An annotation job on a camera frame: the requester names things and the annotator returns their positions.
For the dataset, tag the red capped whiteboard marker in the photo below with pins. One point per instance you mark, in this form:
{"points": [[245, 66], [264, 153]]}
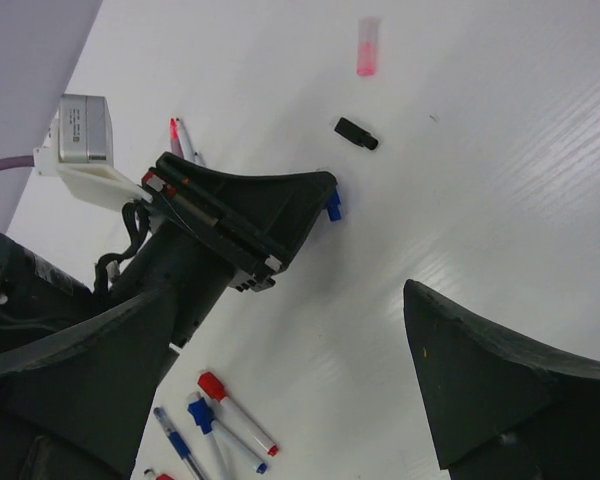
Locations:
{"points": [[215, 389]]}

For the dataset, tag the black marker cap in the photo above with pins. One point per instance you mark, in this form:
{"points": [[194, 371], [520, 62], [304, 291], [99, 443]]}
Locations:
{"points": [[355, 134]]}

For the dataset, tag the red ballpoint pen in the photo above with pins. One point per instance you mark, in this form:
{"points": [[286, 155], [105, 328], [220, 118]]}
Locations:
{"points": [[151, 474]]}

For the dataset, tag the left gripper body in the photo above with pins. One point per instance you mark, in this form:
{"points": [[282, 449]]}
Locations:
{"points": [[173, 260]]}

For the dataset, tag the blue ballpoint pen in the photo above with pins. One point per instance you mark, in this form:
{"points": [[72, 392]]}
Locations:
{"points": [[178, 443]]}

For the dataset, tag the pink highlighter pen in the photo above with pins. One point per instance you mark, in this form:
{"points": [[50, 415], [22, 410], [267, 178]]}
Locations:
{"points": [[175, 144]]}

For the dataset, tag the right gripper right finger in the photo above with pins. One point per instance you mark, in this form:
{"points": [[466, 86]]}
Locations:
{"points": [[499, 404]]}

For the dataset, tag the blue capped whiteboard marker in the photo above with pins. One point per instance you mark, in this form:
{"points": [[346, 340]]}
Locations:
{"points": [[215, 432], [333, 206]]}

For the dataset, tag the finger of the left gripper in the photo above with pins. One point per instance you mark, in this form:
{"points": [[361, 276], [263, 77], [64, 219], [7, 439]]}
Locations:
{"points": [[256, 223]]}

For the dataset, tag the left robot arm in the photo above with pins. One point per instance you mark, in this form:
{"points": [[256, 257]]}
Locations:
{"points": [[38, 299]]}

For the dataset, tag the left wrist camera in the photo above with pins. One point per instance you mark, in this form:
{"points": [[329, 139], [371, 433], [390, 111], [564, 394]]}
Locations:
{"points": [[79, 151]]}

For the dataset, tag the pink highlighter cap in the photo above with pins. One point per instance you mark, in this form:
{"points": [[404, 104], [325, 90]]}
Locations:
{"points": [[367, 49]]}

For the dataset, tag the black capped whiteboard marker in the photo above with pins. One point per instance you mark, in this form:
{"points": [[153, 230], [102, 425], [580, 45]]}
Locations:
{"points": [[189, 151]]}

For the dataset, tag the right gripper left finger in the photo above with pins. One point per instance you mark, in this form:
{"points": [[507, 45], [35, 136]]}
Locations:
{"points": [[74, 405]]}

